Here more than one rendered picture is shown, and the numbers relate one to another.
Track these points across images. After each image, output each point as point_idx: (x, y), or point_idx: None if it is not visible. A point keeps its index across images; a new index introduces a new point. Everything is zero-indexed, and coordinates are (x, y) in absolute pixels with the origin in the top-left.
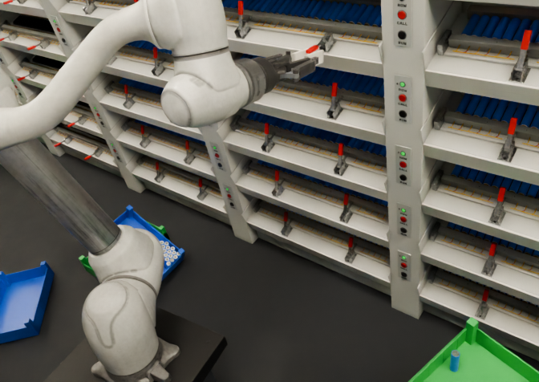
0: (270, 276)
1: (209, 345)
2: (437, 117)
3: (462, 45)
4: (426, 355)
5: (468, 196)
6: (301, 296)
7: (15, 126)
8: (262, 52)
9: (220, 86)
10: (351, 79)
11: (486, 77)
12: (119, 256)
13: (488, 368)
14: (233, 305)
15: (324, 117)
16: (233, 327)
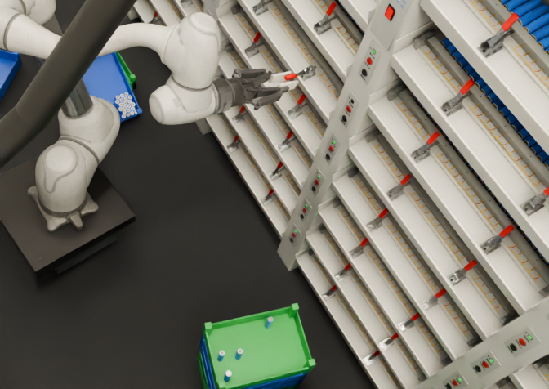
0: (202, 173)
1: (121, 216)
2: (352, 170)
3: (382, 145)
4: (275, 299)
5: (350, 226)
6: (216, 204)
7: (47, 52)
8: (265, 37)
9: (191, 109)
10: None
11: (377, 181)
12: (82, 127)
13: (287, 337)
14: (159, 181)
15: (285, 111)
16: (150, 199)
